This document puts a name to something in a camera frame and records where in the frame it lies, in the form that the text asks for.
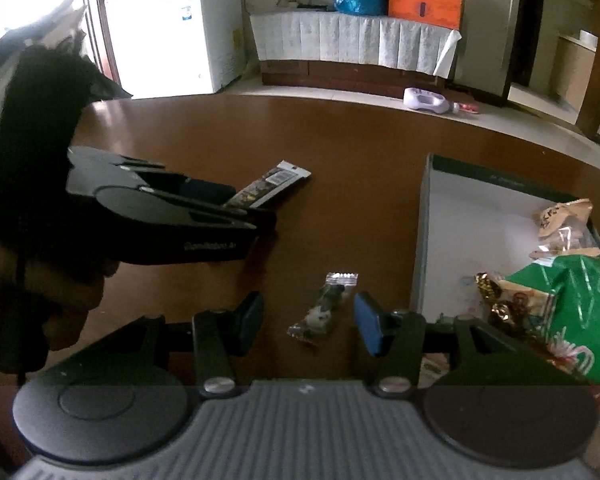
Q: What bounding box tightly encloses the beige snack packet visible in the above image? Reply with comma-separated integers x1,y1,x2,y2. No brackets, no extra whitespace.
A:
500,280,558,321

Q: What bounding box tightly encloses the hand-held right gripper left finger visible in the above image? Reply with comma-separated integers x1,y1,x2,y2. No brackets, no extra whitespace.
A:
47,290,266,400

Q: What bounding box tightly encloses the white cardboard box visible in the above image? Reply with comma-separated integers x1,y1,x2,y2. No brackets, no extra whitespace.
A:
411,153,600,386

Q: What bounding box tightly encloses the black fuzzy cloth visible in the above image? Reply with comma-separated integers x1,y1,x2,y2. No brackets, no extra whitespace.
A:
0,45,98,251

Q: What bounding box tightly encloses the long white brown snack bar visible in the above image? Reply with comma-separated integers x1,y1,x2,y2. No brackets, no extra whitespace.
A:
222,160,313,209

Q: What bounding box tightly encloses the cloth-covered TV stand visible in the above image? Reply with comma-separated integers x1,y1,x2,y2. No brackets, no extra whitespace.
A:
250,10,462,80

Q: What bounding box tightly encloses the brown zigzag-edged snack packet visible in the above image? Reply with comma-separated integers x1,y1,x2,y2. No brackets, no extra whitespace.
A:
532,199,595,243

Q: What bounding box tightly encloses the person's left hand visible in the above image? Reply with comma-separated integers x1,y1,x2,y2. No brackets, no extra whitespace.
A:
0,234,122,356

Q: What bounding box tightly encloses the white purple bottle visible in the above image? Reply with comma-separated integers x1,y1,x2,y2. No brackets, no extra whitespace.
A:
403,86,453,113

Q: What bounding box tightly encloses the white black scooter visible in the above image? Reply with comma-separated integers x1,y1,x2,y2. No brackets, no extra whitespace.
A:
0,0,133,111

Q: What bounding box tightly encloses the small clear candy packet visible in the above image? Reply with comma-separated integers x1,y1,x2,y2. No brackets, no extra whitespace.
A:
286,271,359,347

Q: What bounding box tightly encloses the white chest freezer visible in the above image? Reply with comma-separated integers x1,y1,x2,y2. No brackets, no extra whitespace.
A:
104,0,245,100

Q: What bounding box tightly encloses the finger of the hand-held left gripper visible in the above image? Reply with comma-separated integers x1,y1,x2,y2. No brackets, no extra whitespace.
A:
112,157,238,207
144,194,279,234

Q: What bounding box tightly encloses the green snack bag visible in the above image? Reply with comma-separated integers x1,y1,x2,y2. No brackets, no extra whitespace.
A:
505,255,600,386

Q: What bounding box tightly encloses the brown wooden television cabinet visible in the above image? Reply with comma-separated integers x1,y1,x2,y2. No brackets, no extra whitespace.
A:
260,59,453,101

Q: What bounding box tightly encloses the clear wrapped snack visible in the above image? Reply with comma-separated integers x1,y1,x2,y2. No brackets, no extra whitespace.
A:
530,227,600,261

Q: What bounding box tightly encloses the light wooden cabinet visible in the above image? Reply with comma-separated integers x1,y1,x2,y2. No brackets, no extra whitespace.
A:
550,35,597,113

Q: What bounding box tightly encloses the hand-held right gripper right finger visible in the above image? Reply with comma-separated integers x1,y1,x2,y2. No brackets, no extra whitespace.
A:
354,291,581,398

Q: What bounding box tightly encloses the gold wrapped candy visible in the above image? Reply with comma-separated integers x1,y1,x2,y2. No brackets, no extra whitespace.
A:
474,270,507,302

